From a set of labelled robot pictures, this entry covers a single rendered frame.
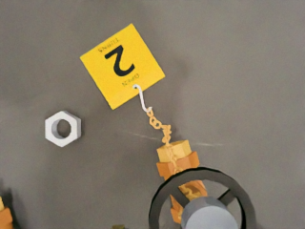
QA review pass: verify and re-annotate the grey hex nut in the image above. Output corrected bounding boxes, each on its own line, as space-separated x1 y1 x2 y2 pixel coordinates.
46 111 81 147

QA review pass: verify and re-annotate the yellow number tag with chain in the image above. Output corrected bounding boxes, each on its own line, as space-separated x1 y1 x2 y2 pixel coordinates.
80 24 183 174

